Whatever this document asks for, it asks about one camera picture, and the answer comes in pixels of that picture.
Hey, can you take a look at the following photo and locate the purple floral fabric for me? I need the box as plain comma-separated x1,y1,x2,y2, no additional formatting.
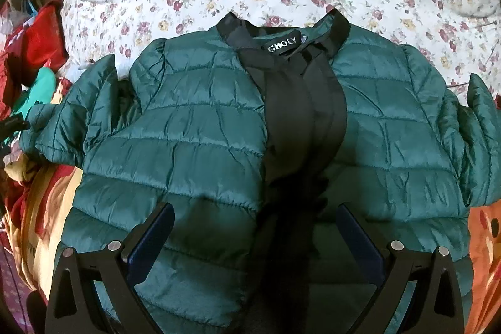
1,231,33,333

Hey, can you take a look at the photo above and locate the teal green sweater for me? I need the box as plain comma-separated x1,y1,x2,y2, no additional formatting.
11,67,56,119

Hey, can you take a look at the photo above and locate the yellow red rose blanket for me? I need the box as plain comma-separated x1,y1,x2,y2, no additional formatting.
1,79,82,298

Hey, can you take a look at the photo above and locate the dark green quilted puffer jacket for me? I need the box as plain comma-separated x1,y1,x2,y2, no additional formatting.
20,11,500,333

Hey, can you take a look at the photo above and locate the red satin jacket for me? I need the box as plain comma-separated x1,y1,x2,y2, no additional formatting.
1,0,68,119

